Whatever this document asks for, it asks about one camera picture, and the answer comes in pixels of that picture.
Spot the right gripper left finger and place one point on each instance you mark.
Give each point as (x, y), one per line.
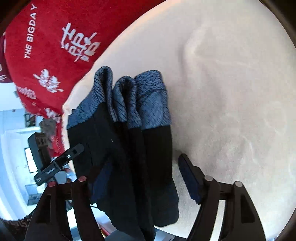
(50, 220)

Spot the black pants blue patterned trim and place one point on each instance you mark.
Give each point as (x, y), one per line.
(125, 130)

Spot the patterned dark sleeve forearm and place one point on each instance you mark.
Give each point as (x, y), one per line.
(15, 228)

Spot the grey crumpled cloth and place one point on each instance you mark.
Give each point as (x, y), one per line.
(48, 127)

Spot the red cover white characters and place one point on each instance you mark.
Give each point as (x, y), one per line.
(51, 45)

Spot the peach cream blanket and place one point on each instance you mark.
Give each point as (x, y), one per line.
(229, 68)

